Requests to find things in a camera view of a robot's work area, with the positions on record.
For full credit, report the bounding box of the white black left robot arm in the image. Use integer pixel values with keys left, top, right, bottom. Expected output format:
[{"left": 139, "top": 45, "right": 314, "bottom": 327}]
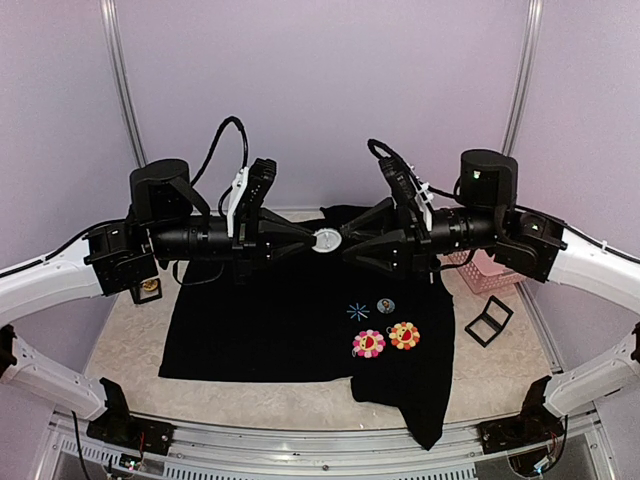
[{"left": 1, "top": 159, "right": 316, "bottom": 445}]

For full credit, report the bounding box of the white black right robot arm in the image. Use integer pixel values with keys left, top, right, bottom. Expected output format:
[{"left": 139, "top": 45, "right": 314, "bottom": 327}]
[{"left": 340, "top": 139, "right": 639, "bottom": 313}]

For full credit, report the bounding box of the teal round brooch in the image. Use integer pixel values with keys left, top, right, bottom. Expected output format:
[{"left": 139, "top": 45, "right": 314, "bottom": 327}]
[{"left": 311, "top": 227, "right": 343, "bottom": 254}]

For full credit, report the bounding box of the pink plastic basket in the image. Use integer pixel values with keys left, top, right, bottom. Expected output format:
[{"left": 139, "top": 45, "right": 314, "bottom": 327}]
[{"left": 447, "top": 250, "right": 525, "bottom": 294}]

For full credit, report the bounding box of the pink flower plush badge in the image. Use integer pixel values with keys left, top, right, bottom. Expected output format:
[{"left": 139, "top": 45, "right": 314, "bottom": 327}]
[{"left": 352, "top": 329, "right": 386, "bottom": 359}]

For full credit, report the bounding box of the grey aluminium left corner post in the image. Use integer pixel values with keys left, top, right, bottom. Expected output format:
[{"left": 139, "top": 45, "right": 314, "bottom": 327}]
[{"left": 99, "top": 0, "right": 148, "bottom": 168}]

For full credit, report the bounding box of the gold round brooch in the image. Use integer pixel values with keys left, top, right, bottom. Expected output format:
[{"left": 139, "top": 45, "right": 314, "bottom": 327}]
[{"left": 142, "top": 280, "right": 158, "bottom": 292}]

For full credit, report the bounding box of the grey aluminium front rail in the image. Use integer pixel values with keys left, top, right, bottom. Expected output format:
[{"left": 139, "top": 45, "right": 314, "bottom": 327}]
[{"left": 31, "top": 407, "right": 615, "bottom": 479}]

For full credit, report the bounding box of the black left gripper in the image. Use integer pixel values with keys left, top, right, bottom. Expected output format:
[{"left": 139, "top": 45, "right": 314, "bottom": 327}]
[{"left": 149, "top": 206, "right": 317, "bottom": 284}]

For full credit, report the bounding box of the orange flower plush badge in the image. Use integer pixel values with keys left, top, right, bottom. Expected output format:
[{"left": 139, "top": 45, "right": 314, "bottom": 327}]
[{"left": 386, "top": 322, "right": 421, "bottom": 351}]

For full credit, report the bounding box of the grey aluminium right corner post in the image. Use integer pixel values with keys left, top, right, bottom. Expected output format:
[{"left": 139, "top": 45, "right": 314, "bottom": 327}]
[{"left": 501, "top": 0, "right": 544, "bottom": 156}]

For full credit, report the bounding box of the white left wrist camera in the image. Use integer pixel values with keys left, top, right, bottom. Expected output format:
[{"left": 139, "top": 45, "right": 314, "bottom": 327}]
[{"left": 226, "top": 158, "right": 277, "bottom": 239}]

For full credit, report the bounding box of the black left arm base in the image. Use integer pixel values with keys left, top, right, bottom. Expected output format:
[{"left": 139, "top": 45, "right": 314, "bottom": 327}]
[{"left": 86, "top": 378, "right": 175, "bottom": 456}]

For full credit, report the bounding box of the round portrait pin badge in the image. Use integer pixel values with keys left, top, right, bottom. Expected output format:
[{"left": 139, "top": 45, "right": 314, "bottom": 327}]
[{"left": 376, "top": 298, "right": 396, "bottom": 315}]

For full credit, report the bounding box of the black t-shirt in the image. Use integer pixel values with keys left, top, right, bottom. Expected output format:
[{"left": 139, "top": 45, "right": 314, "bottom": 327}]
[{"left": 157, "top": 203, "right": 457, "bottom": 452}]

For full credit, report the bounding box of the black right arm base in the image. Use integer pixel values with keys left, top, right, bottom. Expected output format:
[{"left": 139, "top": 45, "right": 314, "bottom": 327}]
[{"left": 477, "top": 375, "right": 567, "bottom": 454}]

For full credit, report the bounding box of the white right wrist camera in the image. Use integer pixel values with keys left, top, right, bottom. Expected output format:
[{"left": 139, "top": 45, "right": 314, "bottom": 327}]
[{"left": 367, "top": 138, "right": 434, "bottom": 231}]

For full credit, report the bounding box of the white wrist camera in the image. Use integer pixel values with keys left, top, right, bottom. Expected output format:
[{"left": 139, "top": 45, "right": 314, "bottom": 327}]
[
  {"left": 367, "top": 138, "right": 434, "bottom": 231},
  {"left": 226, "top": 158, "right": 277, "bottom": 239}
]

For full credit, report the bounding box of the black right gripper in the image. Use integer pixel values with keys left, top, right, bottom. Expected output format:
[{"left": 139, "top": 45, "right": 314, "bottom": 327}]
[{"left": 341, "top": 195, "right": 504, "bottom": 278}]

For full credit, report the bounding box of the black brooch box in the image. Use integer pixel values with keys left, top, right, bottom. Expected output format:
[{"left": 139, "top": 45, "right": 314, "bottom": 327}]
[
  {"left": 464, "top": 295, "right": 514, "bottom": 348},
  {"left": 130, "top": 278, "right": 163, "bottom": 305}
]

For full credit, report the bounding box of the grey aluminium corner post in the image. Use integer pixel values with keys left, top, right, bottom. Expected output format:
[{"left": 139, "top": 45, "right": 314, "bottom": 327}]
[
  {"left": 99, "top": 0, "right": 148, "bottom": 168},
  {"left": 501, "top": 0, "right": 544, "bottom": 156}
]

